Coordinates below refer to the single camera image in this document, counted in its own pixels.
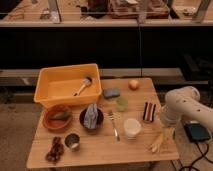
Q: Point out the black power box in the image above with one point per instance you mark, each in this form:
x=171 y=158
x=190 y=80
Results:
x=196 y=132

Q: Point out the metal fork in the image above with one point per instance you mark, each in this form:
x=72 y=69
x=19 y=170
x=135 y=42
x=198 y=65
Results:
x=111 y=117

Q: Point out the orange clay bowl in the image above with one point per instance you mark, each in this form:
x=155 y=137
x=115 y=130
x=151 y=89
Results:
x=54 y=125

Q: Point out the blue grey sponge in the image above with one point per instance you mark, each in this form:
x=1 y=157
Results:
x=111 y=93

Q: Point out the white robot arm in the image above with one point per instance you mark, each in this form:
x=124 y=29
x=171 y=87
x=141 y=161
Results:
x=185 y=102

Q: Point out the green plastic cup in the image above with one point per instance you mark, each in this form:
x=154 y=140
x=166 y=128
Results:
x=121 y=103

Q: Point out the black bowl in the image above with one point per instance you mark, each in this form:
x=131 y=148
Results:
x=99 y=121

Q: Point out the white plastic cup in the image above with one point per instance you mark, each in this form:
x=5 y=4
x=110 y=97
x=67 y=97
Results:
x=132 y=128

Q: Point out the wooden dish brush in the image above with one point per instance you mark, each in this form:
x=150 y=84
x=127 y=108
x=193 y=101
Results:
x=87 y=82

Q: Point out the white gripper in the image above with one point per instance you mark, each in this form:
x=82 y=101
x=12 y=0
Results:
x=168 y=119

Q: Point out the grey crumpled cloth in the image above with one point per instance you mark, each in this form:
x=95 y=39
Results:
x=91 y=116

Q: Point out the striped black red eraser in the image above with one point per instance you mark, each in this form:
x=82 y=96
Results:
x=149 y=112

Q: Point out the green vegetable toy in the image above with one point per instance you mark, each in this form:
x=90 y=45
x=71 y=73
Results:
x=60 y=116

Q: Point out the yellow plastic tub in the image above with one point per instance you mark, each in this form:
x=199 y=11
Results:
x=57 y=85

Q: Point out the orange fruit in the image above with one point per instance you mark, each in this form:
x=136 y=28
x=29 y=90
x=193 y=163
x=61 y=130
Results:
x=133 y=84

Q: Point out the small metal cup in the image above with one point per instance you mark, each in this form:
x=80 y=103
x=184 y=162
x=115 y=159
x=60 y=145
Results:
x=72 y=141

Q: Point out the wooden table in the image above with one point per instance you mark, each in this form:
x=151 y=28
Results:
x=101 y=147

